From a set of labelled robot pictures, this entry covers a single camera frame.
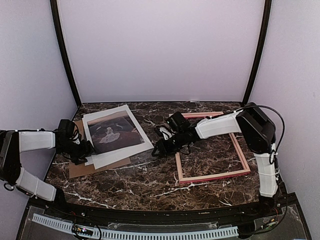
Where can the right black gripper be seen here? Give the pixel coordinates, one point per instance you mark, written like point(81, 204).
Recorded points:
point(163, 149)

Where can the black front table rail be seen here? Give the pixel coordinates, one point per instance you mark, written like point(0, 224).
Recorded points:
point(233, 215)

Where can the right black corner post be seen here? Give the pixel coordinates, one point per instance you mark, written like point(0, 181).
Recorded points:
point(259, 51)

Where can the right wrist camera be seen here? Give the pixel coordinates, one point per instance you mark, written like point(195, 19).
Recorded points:
point(163, 131)

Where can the left black corner post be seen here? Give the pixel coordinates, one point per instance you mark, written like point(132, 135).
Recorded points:
point(63, 51)

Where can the photo print white border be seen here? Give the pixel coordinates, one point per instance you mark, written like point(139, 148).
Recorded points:
point(115, 135)

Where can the pink wooden picture frame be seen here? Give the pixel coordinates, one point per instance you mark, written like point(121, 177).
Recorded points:
point(246, 169)

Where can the black corner post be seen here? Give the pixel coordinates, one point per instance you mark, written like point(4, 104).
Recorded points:
point(259, 51)
point(63, 51)

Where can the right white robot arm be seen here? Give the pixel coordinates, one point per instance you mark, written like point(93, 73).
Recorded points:
point(258, 130)

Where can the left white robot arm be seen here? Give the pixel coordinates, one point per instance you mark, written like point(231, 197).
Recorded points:
point(14, 175)

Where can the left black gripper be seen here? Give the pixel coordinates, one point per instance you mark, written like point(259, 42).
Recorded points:
point(87, 149)

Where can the white slotted cable duct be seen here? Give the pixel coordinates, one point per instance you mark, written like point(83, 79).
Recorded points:
point(95, 233)

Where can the white mat paper sheet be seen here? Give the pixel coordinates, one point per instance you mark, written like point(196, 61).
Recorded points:
point(89, 162)

